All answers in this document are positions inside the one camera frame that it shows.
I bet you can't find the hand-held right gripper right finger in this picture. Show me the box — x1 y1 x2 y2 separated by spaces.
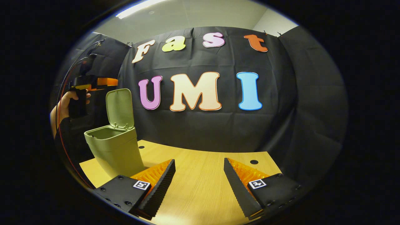
223 158 310 221

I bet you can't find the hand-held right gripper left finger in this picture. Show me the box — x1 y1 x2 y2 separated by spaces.
94 159 176 221

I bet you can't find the green desktop garbage bin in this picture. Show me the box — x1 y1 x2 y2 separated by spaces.
84 88 145 179

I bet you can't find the wooden desktop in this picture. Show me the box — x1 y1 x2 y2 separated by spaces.
79 140 283 224

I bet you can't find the black backdrop cloth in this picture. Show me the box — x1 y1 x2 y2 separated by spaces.
50 26 349 188

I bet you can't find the ceiling light panel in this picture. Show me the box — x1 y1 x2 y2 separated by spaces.
116 0 168 19

